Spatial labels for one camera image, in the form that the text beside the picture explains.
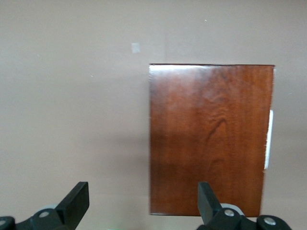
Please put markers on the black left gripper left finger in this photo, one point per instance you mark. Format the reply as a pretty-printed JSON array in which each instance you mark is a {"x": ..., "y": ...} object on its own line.
[{"x": 72, "y": 206}]

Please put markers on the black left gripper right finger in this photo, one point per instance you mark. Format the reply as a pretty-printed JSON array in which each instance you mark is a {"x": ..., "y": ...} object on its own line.
[{"x": 208, "y": 208}]

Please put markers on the small clear tape patch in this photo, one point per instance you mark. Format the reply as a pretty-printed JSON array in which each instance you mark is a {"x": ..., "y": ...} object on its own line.
[{"x": 136, "y": 47}]

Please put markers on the dark brown wooden cabinet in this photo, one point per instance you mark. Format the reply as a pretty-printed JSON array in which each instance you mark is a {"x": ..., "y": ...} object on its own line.
[{"x": 206, "y": 134}]

